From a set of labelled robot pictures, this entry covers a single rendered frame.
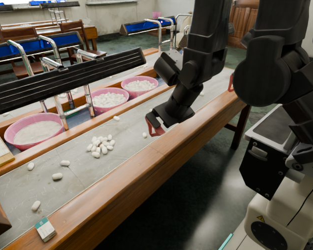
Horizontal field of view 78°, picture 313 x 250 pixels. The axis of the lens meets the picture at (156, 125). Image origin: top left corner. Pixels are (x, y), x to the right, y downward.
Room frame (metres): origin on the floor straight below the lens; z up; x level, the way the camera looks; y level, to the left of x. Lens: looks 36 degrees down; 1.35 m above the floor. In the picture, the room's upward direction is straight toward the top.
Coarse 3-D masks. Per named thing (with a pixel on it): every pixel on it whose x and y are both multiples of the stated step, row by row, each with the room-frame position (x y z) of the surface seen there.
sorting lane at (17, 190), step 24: (168, 96) 1.17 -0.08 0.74; (216, 96) 1.17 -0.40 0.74; (120, 120) 0.89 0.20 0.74; (144, 120) 0.89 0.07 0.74; (72, 144) 0.68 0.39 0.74; (120, 144) 0.68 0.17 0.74; (144, 144) 0.68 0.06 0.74; (24, 168) 0.54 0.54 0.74; (48, 168) 0.54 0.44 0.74; (72, 168) 0.54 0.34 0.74; (96, 168) 0.54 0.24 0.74; (0, 192) 0.42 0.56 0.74; (24, 192) 0.42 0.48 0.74; (48, 192) 0.42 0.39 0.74; (72, 192) 0.42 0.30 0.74; (24, 216) 0.34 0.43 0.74; (48, 216) 0.34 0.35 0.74; (0, 240) 0.26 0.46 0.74
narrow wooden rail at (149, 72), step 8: (136, 72) 1.53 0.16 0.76; (144, 72) 1.54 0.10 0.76; (152, 72) 1.61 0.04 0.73; (120, 80) 1.37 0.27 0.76; (96, 88) 1.23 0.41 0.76; (72, 96) 1.12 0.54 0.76; (80, 96) 1.12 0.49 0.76; (64, 104) 1.03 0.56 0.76; (80, 104) 1.11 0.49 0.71; (32, 112) 0.93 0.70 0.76; (40, 112) 0.93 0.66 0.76; (56, 112) 0.99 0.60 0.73; (8, 120) 0.85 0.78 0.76; (16, 120) 0.85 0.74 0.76; (24, 120) 0.87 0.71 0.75; (32, 120) 0.89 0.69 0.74; (0, 128) 0.79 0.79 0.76; (0, 136) 0.77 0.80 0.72
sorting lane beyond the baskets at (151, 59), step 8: (152, 56) 2.05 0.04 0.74; (152, 64) 1.79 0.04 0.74; (128, 72) 1.60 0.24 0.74; (104, 80) 1.43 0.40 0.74; (112, 80) 1.43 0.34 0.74; (80, 88) 1.29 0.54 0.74; (32, 104) 1.06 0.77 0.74; (40, 104) 1.06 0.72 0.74; (48, 104) 1.06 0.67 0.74; (8, 112) 0.97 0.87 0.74; (16, 112) 0.97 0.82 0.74; (24, 112) 0.97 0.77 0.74; (0, 120) 0.89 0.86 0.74
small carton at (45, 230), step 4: (40, 220) 0.30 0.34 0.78; (44, 220) 0.30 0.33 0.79; (48, 220) 0.30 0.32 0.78; (36, 224) 0.29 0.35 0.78; (40, 224) 0.29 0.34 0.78; (44, 224) 0.29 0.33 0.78; (48, 224) 0.29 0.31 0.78; (36, 228) 0.28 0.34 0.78; (40, 228) 0.28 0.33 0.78; (44, 228) 0.28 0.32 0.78; (48, 228) 0.28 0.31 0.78; (52, 228) 0.28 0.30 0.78; (40, 232) 0.26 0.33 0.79; (44, 232) 0.26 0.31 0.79; (48, 232) 0.26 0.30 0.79; (52, 232) 0.27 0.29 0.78; (56, 232) 0.27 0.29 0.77; (44, 236) 0.25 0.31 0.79; (48, 236) 0.26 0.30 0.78; (52, 236) 0.26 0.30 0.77; (44, 240) 0.25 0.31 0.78
